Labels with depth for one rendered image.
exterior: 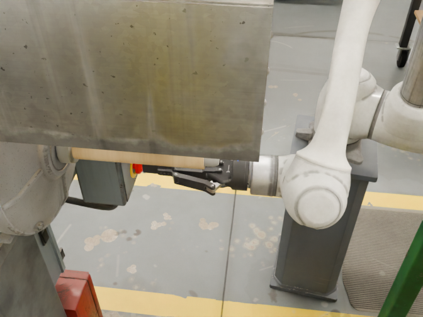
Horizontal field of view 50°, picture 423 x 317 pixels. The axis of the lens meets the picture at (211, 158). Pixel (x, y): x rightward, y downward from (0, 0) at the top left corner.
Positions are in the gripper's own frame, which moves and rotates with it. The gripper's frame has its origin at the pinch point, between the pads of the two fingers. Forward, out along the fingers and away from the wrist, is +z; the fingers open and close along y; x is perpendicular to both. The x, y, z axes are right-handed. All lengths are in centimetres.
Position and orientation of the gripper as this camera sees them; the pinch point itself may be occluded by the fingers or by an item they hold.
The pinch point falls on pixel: (158, 166)
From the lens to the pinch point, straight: 101.3
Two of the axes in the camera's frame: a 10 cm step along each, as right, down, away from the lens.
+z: -9.9, -0.8, 0.8
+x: 0.0, -7.5, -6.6
